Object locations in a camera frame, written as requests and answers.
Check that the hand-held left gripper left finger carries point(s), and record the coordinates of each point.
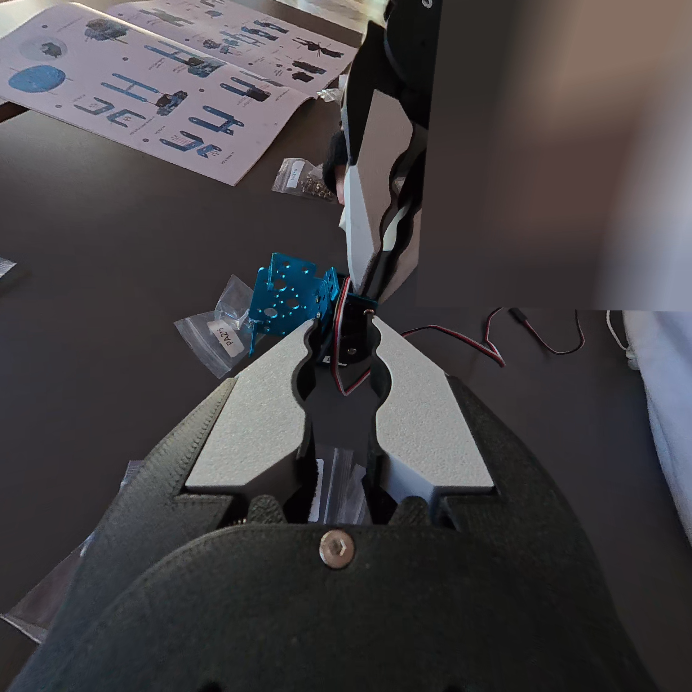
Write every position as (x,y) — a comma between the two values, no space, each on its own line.
(248,432)

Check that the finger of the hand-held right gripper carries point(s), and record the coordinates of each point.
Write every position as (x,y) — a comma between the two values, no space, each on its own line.
(405,270)
(367,189)

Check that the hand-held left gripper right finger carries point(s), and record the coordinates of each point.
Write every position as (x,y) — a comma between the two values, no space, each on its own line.
(432,432)

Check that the servo with blue bracket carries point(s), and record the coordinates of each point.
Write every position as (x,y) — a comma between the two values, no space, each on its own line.
(286,303)

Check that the dark grey desk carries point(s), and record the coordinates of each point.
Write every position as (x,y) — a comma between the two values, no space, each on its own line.
(108,243)

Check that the person's right hand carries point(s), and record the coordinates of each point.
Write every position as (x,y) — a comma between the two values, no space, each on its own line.
(340,189)

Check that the clear bag of metal nuts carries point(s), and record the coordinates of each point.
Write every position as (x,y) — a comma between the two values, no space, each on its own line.
(300,178)

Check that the person's white top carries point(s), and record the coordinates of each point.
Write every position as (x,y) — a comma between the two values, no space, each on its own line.
(670,405)

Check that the instruction booklet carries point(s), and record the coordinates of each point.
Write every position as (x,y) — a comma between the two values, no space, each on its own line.
(162,65)

